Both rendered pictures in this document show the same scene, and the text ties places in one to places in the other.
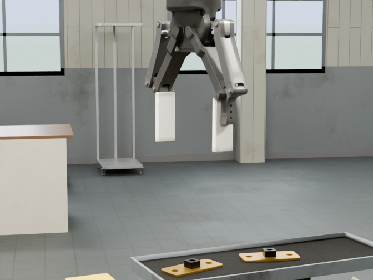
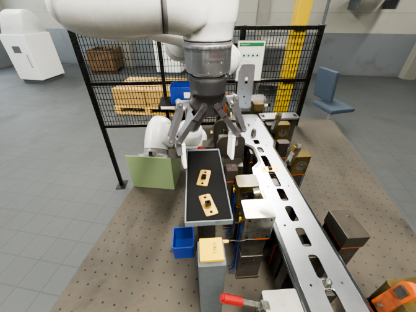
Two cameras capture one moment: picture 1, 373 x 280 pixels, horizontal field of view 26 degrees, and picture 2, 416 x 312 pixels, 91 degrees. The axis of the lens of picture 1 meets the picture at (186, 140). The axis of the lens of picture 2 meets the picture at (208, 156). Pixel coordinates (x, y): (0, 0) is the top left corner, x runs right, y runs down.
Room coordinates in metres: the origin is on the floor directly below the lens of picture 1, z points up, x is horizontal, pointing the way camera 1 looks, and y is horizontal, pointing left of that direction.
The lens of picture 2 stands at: (0.93, 0.40, 1.65)
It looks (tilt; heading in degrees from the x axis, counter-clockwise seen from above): 36 degrees down; 290
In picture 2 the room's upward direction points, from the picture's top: straight up
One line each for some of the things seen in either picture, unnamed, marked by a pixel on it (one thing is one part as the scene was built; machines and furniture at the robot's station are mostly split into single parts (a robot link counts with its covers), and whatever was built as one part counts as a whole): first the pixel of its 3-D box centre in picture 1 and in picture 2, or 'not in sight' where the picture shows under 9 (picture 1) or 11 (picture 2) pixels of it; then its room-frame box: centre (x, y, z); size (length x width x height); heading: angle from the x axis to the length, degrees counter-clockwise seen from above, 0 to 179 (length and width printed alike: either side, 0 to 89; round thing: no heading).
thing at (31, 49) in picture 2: not in sight; (30, 46); (7.50, -3.76, 0.82); 0.86 x 0.71 x 1.65; 100
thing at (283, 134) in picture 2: not in sight; (279, 145); (0.88, -0.93, 0.87); 0.12 x 0.07 x 0.35; 24
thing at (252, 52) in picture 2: not in sight; (249, 61); (1.24, -1.43, 1.30); 0.23 x 0.02 x 0.31; 24
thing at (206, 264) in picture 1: (192, 264); (208, 203); (1.08, -0.01, 1.17); 0.08 x 0.04 x 0.01; 128
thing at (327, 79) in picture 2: not in sight; (332, 103); (0.18, -3.10, 0.48); 0.56 x 0.53 x 0.95; 14
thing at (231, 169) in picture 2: not in sight; (228, 199); (1.07, -0.29, 0.90); 0.05 x 0.05 x 0.40; 24
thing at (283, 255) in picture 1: (269, 253); (203, 176); (1.14, -0.12, 1.17); 0.08 x 0.04 x 0.01; 100
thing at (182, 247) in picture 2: not in sight; (184, 242); (1.23, -0.09, 0.74); 0.11 x 0.10 x 0.09; 114
